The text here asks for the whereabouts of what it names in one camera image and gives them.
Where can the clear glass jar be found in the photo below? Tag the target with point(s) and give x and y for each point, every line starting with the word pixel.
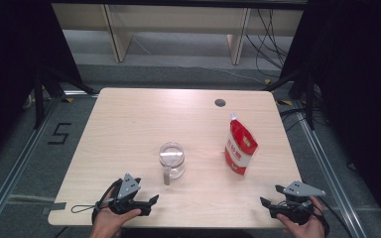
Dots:
pixel 172 162

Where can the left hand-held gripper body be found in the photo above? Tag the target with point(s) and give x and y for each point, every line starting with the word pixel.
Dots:
pixel 128 188

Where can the grey tape strip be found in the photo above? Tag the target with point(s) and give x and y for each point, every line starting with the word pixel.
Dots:
pixel 55 207

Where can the silver metal floor rail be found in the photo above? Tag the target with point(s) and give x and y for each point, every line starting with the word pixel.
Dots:
pixel 16 168
pixel 327 175

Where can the red and white spouted pouch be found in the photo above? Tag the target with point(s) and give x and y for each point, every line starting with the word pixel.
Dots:
pixel 241 145

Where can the yellow and black tape marker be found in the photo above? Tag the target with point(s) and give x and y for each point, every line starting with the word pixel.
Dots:
pixel 68 99
pixel 285 102
pixel 267 81

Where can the black curtain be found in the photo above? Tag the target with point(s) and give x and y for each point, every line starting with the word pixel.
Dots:
pixel 360 82
pixel 10 66

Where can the person's right hand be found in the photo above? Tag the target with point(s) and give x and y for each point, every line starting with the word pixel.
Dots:
pixel 309 228

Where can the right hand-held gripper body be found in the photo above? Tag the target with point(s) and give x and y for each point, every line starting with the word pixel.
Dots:
pixel 297 203

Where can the black metal stand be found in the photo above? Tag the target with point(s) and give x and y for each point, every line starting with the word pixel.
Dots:
pixel 309 99
pixel 39 99

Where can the person's left hand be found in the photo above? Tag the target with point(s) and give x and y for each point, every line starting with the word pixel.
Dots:
pixel 107 219

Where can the pale wooden desk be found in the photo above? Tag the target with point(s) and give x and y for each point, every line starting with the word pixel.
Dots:
pixel 178 20

